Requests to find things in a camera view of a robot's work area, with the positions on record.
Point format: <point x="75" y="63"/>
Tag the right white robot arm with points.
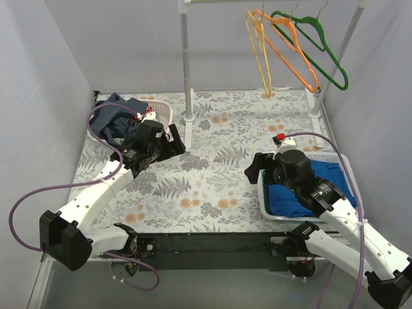
<point x="381" y="267"/>

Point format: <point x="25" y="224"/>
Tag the yellow velvet hanger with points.
<point x="256" y="34"/>

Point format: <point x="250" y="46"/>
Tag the green garment in basket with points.
<point x="265" y="194"/>

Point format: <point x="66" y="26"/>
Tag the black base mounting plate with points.
<point x="272" y="251"/>

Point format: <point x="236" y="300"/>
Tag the floral table mat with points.
<point x="206" y="190"/>

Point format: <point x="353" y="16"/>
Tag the red white striped garment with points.
<point x="148" y="110"/>

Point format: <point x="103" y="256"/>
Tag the navy blue tank top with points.
<point x="114" y="124"/>

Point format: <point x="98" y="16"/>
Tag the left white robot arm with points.
<point x="65" y="234"/>

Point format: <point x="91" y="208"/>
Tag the white left laundry basket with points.
<point x="163" y="110"/>

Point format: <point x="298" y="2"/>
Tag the orange velvet hanger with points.
<point x="287" y="32"/>

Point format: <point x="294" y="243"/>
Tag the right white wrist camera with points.
<point x="284" y="143"/>

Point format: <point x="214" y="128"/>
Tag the blue folded shirt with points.
<point x="284" y="203"/>

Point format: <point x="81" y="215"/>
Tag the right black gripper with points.
<point x="265" y="164"/>

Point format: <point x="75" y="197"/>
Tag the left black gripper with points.
<point x="168" y="147"/>

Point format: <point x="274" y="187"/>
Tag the white metal clothes rack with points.
<point x="313" y="104"/>

